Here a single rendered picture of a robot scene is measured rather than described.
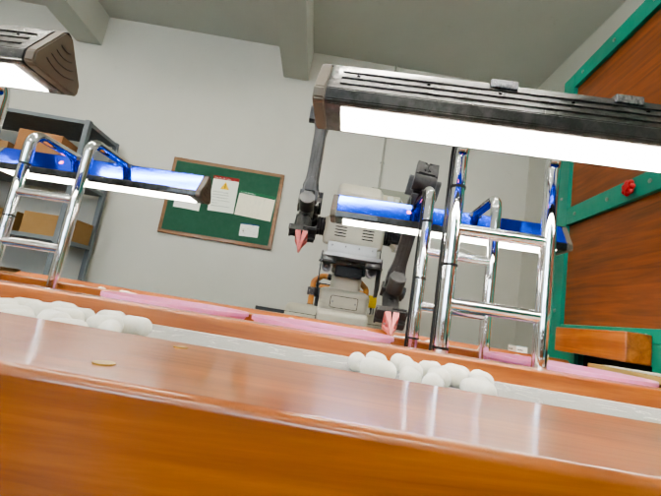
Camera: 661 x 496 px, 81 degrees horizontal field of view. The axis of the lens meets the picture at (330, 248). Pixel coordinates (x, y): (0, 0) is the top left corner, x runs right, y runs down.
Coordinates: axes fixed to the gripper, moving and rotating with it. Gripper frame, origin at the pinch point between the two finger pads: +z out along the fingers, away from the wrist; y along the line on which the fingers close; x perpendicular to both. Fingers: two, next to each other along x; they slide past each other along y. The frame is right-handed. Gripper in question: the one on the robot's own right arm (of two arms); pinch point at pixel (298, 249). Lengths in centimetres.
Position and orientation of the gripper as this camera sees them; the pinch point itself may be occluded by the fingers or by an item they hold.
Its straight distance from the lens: 140.5
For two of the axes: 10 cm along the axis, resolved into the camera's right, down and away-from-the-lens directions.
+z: -1.2, 8.0, -5.9
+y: 9.9, 1.6, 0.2
